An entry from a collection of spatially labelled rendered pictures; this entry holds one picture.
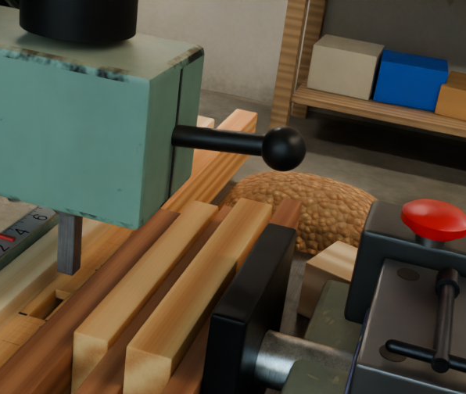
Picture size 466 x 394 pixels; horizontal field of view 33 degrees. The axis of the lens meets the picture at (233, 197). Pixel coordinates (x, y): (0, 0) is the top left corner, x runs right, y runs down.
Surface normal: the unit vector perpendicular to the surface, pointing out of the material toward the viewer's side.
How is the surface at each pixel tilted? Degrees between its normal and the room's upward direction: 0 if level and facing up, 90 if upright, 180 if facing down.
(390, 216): 0
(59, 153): 90
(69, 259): 90
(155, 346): 0
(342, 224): 39
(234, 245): 0
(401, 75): 90
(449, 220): 9
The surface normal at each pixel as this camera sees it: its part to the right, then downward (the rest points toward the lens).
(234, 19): -0.27, 0.37
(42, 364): 0.12, -0.90
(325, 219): -0.05, -0.43
